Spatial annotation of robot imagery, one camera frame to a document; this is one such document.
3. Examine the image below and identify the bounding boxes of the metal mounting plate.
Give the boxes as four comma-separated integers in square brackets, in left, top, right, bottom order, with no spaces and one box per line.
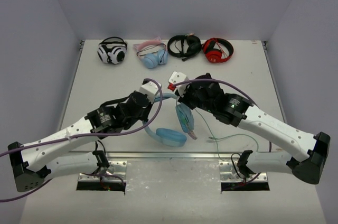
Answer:
[219,160,270,192]
[76,160,127,194]

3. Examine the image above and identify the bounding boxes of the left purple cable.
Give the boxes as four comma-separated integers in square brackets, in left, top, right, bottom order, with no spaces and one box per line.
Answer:
[0,77,163,203]

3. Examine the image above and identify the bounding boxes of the white and black headphones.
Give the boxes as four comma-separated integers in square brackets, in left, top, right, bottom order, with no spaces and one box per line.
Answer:
[97,36,128,64]

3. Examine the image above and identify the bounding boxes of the pink and blue headphones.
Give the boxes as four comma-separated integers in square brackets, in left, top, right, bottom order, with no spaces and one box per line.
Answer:
[133,36,168,69]

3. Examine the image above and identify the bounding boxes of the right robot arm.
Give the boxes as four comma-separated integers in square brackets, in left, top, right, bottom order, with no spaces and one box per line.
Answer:
[169,72,331,184]

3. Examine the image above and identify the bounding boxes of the red headphones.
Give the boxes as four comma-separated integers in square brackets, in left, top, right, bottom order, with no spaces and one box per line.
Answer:
[202,38,234,63]

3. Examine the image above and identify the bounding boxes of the light blue headphones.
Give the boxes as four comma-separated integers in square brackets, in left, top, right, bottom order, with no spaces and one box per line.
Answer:
[144,102,197,147]

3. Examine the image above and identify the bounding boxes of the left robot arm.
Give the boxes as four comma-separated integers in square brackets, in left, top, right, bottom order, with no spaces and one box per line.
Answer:
[7,90,159,192]

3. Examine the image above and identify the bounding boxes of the black headset with microphone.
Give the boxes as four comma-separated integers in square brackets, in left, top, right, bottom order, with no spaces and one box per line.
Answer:
[167,33,202,61]

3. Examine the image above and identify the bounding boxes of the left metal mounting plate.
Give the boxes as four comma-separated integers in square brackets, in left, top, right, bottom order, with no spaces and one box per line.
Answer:
[76,160,127,194]

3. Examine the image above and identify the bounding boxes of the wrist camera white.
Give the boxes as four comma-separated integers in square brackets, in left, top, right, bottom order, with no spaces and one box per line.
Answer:
[139,79,159,104]
[167,71,189,97]

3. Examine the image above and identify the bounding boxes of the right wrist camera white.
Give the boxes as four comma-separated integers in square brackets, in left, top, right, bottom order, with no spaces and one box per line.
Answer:
[167,71,189,97]

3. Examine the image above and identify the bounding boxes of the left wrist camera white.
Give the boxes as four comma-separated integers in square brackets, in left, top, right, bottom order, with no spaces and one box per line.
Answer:
[139,79,159,104]

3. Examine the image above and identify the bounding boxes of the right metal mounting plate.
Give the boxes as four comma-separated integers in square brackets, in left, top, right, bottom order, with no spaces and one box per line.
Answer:
[219,160,270,192]

